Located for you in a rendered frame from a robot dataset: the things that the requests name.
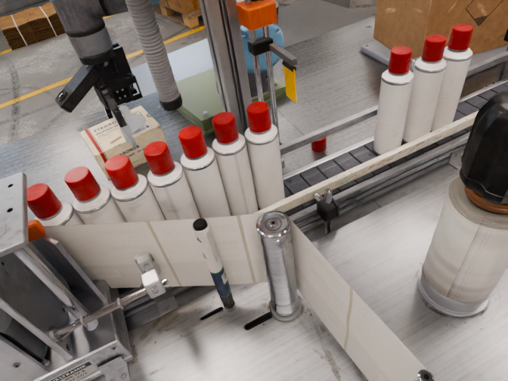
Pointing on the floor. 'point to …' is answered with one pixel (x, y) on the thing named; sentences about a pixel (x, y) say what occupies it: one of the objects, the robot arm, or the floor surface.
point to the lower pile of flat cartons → (31, 26)
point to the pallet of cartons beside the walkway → (188, 8)
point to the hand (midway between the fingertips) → (122, 134)
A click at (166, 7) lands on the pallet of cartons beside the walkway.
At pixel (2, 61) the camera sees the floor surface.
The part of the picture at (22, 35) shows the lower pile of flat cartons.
